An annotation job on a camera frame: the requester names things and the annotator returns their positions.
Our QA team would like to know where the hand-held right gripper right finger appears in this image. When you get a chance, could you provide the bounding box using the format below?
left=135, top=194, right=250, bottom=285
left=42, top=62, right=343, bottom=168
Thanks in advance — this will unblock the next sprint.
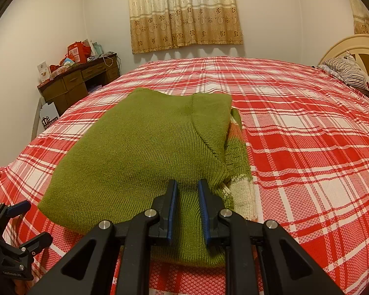
left=198, top=179, right=349, bottom=295

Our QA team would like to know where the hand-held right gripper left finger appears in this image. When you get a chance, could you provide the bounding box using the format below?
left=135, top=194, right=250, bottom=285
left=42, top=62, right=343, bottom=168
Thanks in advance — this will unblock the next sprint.
left=28, top=179, right=179, bottom=295

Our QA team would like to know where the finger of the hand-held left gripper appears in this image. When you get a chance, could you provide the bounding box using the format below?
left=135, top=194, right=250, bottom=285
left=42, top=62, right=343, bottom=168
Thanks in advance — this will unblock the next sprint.
left=0, top=232, right=53, bottom=263
left=0, top=200, right=31, bottom=225

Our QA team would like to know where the green orange cream knit sweater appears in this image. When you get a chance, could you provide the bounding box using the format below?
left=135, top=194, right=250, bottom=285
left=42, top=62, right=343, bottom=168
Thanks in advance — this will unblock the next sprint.
left=38, top=88, right=259, bottom=268

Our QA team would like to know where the white cardboard with black print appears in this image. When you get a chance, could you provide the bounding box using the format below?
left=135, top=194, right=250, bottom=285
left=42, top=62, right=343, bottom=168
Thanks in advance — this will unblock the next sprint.
left=40, top=102, right=60, bottom=130

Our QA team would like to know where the red white plaid bed sheet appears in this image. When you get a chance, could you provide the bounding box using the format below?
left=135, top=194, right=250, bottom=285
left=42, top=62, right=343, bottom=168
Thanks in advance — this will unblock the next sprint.
left=0, top=56, right=369, bottom=295

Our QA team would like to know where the brown wooden desk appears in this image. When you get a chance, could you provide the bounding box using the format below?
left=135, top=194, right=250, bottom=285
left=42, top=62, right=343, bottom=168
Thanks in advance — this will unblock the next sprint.
left=37, top=55, right=121, bottom=116

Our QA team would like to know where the white upright picture box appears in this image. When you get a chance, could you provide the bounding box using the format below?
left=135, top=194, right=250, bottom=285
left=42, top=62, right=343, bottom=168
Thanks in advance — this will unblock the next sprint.
left=37, top=61, right=51, bottom=83

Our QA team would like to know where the red gift box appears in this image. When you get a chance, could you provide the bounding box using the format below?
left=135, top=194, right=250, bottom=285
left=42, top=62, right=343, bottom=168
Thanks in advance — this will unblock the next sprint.
left=68, top=41, right=91, bottom=64

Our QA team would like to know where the beige floral curtain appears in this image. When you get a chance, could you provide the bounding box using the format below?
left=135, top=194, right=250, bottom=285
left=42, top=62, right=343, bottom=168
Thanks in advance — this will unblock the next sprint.
left=346, top=0, right=369, bottom=37
left=126, top=0, right=244, bottom=55

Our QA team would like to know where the striped pillow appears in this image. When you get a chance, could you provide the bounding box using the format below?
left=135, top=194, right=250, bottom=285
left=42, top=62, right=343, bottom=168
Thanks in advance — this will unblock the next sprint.
left=323, top=52, right=369, bottom=102

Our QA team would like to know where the cream wooden headboard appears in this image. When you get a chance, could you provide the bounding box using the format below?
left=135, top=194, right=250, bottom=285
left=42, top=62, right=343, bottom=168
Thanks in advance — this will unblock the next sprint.
left=317, top=34, right=369, bottom=99

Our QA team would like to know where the white cable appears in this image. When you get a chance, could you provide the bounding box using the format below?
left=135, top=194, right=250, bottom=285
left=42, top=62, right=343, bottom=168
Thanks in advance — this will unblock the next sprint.
left=100, top=54, right=120, bottom=68

